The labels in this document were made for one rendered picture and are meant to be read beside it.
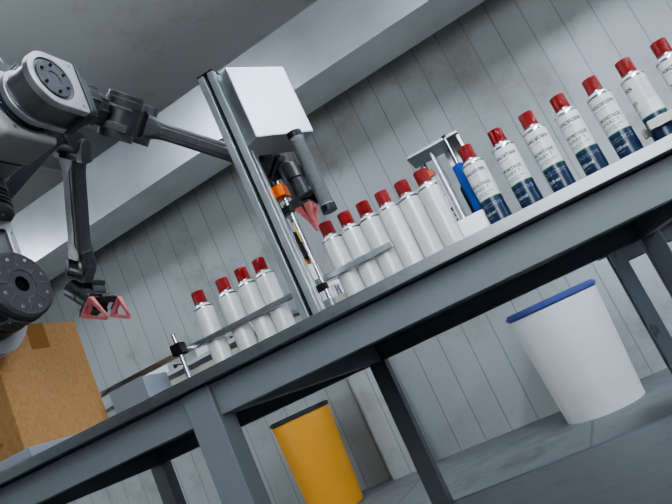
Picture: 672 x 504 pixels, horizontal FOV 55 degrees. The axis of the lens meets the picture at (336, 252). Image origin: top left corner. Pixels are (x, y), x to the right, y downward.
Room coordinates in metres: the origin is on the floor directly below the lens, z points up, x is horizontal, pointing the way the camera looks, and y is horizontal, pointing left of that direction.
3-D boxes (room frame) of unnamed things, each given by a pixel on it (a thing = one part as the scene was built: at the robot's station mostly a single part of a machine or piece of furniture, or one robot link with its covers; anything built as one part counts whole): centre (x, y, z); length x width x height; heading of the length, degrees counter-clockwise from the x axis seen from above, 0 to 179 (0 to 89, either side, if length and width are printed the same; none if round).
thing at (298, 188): (1.69, 0.02, 1.23); 0.10 x 0.07 x 0.07; 76
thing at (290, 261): (1.41, 0.10, 1.17); 0.04 x 0.04 x 0.67; 75
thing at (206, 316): (1.62, 0.37, 0.98); 0.05 x 0.05 x 0.20
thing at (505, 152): (1.41, -0.44, 0.98); 0.05 x 0.05 x 0.20
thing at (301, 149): (1.42, -0.03, 1.18); 0.04 x 0.04 x 0.21
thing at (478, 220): (1.54, -0.33, 1.01); 0.14 x 0.13 x 0.26; 75
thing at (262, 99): (1.45, 0.02, 1.38); 0.17 x 0.10 x 0.19; 130
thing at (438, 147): (1.54, -0.33, 1.14); 0.14 x 0.11 x 0.01; 75
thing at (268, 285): (1.58, 0.19, 0.98); 0.05 x 0.05 x 0.20
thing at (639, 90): (1.34, -0.73, 0.98); 0.05 x 0.05 x 0.20
